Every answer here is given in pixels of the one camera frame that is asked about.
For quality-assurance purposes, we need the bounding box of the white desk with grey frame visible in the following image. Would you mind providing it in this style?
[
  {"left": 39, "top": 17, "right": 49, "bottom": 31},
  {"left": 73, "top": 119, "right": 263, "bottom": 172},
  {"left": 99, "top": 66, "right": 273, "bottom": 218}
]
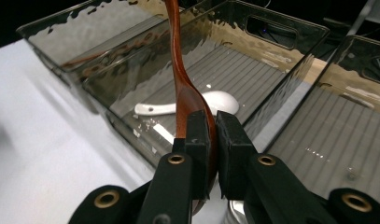
[{"left": 345, "top": 0, "right": 380, "bottom": 35}]

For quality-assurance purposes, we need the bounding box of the white ceramic spoon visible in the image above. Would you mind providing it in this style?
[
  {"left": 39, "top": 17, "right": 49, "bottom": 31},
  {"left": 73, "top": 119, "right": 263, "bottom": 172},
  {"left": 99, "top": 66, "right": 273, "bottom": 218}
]
[{"left": 134, "top": 90, "right": 241, "bottom": 117}]

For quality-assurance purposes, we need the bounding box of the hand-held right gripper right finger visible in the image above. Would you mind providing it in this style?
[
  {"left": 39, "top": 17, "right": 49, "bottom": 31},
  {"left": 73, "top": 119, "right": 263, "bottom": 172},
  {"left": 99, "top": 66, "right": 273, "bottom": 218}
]
[{"left": 216, "top": 110, "right": 331, "bottom": 224}]

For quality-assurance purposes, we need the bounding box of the brown wooden spoon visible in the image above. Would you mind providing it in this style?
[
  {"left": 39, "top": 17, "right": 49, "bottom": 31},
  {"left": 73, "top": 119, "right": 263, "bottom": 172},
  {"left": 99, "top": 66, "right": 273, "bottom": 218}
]
[{"left": 163, "top": 0, "right": 219, "bottom": 216}]

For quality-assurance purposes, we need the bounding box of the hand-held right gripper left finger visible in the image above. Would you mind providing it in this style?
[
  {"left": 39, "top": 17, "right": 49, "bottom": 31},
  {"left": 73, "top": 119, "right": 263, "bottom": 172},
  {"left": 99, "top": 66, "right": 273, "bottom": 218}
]
[{"left": 135, "top": 110, "right": 210, "bottom": 224}]

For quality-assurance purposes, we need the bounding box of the clear grey plastic bin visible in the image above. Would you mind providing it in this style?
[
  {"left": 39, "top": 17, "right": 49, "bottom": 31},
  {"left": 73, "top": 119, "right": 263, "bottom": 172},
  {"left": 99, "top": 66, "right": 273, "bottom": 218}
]
[
  {"left": 249, "top": 35, "right": 380, "bottom": 208},
  {"left": 16, "top": 0, "right": 217, "bottom": 87},
  {"left": 81, "top": 0, "right": 331, "bottom": 171}
]

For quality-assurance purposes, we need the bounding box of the white table mat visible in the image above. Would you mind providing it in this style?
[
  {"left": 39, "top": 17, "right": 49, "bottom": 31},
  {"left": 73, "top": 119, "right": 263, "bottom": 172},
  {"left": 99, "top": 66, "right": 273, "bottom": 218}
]
[{"left": 0, "top": 38, "right": 162, "bottom": 224}]

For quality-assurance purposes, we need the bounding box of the brown wooden chopstick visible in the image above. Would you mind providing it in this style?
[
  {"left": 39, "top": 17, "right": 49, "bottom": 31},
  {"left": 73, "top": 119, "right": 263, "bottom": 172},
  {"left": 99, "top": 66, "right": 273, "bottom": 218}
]
[{"left": 61, "top": 49, "right": 123, "bottom": 69}]

